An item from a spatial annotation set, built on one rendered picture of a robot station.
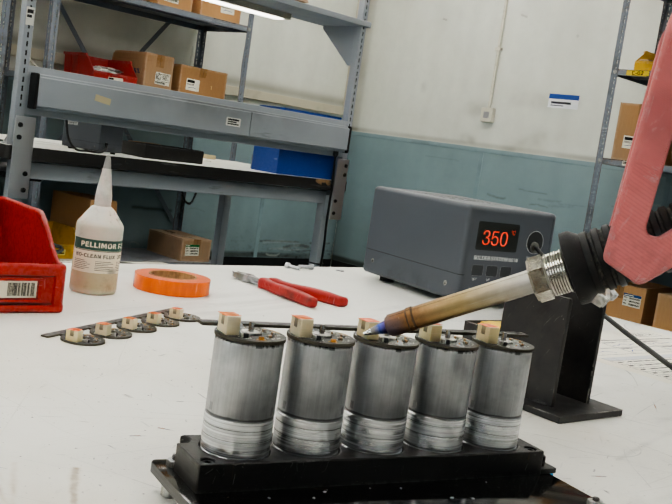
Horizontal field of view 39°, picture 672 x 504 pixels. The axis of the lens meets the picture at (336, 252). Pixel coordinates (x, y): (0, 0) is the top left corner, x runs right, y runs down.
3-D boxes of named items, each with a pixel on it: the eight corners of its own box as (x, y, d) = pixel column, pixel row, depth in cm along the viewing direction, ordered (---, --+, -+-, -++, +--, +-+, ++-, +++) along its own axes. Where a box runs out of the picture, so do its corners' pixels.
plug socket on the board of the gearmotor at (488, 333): (502, 344, 38) (505, 328, 38) (485, 343, 38) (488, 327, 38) (490, 339, 39) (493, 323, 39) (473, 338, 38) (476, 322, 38)
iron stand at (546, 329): (512, 470, 54) (622, 358, 49) (436, 352, 59) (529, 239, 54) (576, 459, 58) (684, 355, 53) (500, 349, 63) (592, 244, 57)
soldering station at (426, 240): (543, 311, 94) (559, 214, 93) (454, 308, 88) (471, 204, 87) (443, 280, 106) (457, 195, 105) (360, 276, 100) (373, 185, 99)
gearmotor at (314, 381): (346, 480, 35) (367, 342, 34) (286, 483, 33) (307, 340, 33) (315, 456, 37) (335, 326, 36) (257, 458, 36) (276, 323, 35)
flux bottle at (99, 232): (77, 294, 68) (93, 154, 67) (62, 285, 70) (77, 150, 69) (122, 296, 70) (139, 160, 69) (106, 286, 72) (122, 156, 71)
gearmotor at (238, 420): (277, 483, 33) (298, 340, 33) (211, 487, 32) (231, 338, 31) (249, 458, 35) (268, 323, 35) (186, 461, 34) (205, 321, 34)
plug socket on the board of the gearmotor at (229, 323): (246, 336, 33) (248, 316, 33) (222, 335, 32) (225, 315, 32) (237, 330, 33) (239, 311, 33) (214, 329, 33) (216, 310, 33)
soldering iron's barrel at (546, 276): (389, 351, 33) (574, 295, 31) (375, 308, 33) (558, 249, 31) (398, 344, 34) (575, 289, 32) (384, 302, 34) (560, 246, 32)
